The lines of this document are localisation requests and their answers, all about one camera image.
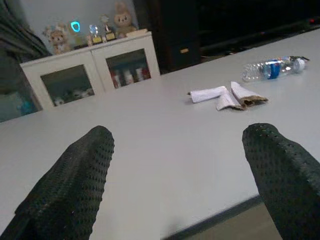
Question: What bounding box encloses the white glass door cabinet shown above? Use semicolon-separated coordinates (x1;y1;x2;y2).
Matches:
19;31;161;111

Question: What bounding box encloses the gold cup trophy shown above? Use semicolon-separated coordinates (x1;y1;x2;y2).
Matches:
99;14;117;42

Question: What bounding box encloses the flat beige book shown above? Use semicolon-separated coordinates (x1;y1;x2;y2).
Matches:
125;28;149;38

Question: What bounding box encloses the white folded tissue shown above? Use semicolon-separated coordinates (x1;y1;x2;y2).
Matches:
186;85;230;104

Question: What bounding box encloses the clear plastic water bottle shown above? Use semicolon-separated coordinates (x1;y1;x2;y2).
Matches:
240;55;311;82

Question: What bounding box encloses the beige bear plush toy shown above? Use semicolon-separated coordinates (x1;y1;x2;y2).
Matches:
41;23;71;55

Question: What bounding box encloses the clear crystal trophy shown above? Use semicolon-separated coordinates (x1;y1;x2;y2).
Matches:
87;23;103;46

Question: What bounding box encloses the beige rabbit plush toy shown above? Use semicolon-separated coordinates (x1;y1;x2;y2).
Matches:
113;1;139;39

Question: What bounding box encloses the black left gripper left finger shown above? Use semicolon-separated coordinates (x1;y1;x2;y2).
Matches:
0;125;115;240

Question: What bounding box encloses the dark cabinet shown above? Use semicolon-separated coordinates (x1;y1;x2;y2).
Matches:
132;0;202;75

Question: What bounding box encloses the grey curtain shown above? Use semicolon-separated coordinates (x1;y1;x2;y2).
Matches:
0;0;52;96

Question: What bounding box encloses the teal box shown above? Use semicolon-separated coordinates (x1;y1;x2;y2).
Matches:
0;91;42;123

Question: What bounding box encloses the glowing blue glass trophy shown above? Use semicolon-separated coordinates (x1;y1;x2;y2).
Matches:
66;20;89;50

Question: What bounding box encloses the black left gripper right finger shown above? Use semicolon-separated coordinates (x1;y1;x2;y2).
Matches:
241;122;320;240

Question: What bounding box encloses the crushed white paper roll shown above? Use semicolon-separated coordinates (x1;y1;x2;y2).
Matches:
215;81;269;112

